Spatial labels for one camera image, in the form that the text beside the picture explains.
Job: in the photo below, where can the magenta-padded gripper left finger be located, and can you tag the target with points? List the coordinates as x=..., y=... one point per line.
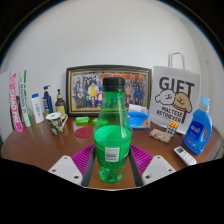
x=66, y=168

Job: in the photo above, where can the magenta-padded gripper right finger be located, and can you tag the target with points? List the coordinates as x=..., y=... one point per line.
x=156, y=168

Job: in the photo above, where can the green plastic drink bottle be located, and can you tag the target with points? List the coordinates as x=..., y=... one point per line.
x=112, y=143

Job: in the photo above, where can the white remote control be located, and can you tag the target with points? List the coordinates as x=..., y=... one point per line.
x=185, y=155

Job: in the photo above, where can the small patterned pouch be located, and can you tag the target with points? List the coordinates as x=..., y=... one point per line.
x=160, y=135

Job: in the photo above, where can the flat round red coaster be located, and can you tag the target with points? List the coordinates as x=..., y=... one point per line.
x=83, y=132

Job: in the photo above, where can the colourful puzzle cube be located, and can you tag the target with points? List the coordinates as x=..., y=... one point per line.
x=172, y=129

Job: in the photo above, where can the floral patterned mug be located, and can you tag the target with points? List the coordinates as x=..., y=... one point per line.
x=56, y=125

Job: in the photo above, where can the small green packet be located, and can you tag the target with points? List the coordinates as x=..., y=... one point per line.
x=95, y=121
x=82, y=120

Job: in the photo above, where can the blue tissue box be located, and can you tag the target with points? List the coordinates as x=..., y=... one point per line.
x=138, y=120

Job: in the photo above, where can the blue detergent bottle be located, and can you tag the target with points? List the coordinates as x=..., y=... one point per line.
x=197, y=131

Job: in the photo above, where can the dark yellow-labelled pump bottle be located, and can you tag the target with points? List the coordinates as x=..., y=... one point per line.
x=60, y=106

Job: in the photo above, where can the white blue-capped bottle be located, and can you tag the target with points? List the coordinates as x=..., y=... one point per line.
x=37, y=110

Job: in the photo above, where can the dark blue pump bottle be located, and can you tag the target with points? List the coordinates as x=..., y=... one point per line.
x=47, y=101

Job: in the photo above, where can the white paper gift bag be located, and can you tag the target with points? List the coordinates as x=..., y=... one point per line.
x=173, y=96

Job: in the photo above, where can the long white green-lettered box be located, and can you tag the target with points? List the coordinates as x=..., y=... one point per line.
x=25, y=100

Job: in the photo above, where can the framed group photo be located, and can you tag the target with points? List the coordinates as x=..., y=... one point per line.
x=83, y=90

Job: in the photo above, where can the long white pink-lettered box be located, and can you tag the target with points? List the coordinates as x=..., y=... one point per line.
x=15, y=106

